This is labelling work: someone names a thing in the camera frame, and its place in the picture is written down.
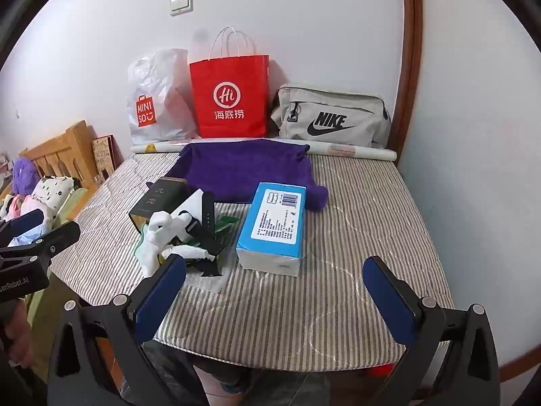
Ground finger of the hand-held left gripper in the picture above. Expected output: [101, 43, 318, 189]
[0, 209, 45, 244]
[0, 220, 81, 264]

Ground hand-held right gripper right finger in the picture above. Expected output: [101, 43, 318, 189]
[362, 256, 501, 406]

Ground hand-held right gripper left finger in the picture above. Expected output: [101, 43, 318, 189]
[47, 256, 187, 406]

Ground white cloth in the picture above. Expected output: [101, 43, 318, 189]
[171, 190, 204, 226]

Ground blue tissue pack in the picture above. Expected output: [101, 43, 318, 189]
[235, 182, 307, 276]

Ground person's left hand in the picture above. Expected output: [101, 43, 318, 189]
[0, 300, 33, 358]

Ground pink cloth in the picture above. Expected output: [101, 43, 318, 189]
[2, 195, 43, 221]

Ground white dotted pillow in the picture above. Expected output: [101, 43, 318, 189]
[30, 175, 77, 217]

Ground green bed sheet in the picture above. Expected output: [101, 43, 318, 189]
[25, 186, 92, 373]

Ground purple plush toy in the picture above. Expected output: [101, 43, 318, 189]
[11, 157, 41, 195]

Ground wooden headboard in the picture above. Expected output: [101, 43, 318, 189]
[19, 120, 102, 191]

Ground dark green box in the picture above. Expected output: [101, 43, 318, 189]
[128, 176, 189, 238]

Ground striped quilted mattress cover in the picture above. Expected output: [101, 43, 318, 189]
[50, 152, 455, 366]

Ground patterned brown book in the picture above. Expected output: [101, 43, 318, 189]
[92, 134, 116, 182]

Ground person's legs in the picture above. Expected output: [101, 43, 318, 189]
[143, 340, 334, 406]

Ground purple towel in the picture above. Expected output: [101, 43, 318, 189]
[146, 139, 329, 213]

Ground white paper roll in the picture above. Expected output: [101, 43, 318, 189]
[130, 137, 398, 163]

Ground white plastic shopping bag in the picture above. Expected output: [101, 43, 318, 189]
[127, 48, 199, 145]

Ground beige waist bag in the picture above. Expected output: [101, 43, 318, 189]
[270, 83, 393, 150]

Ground red paper bag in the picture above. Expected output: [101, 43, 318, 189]
[189, 26, 270, 139]

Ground brown wooden door frame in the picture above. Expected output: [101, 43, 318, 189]
[389, 0, 424, 165]

